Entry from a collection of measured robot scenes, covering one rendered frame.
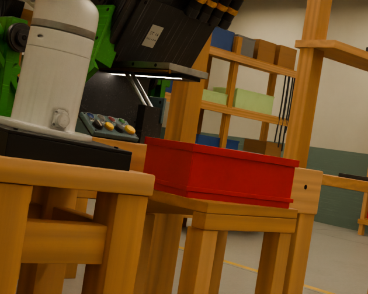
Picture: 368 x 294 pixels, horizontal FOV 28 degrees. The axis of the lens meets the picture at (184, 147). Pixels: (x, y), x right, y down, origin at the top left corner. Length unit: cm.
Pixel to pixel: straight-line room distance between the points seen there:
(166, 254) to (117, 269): 156
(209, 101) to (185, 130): 502
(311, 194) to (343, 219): 984
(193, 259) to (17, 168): 55
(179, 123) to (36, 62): 157
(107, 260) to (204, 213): 33
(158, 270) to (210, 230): 130
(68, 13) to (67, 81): 12
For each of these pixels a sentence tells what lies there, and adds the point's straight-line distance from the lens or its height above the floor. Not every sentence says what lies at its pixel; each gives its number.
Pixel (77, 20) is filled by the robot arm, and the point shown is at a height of 110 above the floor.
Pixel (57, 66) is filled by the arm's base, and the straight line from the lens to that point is 133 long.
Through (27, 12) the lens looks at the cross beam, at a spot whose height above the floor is 126.
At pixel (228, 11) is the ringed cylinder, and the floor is 133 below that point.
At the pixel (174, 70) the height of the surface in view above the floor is 111.
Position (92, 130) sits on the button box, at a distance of 178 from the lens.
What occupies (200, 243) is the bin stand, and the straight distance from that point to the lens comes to 159.
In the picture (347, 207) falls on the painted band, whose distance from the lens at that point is 1230.
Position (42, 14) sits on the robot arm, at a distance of 135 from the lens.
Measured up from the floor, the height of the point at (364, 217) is 28.
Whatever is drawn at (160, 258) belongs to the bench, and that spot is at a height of 47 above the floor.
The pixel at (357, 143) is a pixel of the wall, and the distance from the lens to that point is 1231.
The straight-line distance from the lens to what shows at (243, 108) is 830.
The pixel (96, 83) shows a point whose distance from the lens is 228.
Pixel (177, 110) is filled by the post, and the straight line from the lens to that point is 287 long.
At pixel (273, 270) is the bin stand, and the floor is 65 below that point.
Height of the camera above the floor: 91
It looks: level
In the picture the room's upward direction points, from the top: 9 degrees clockwise
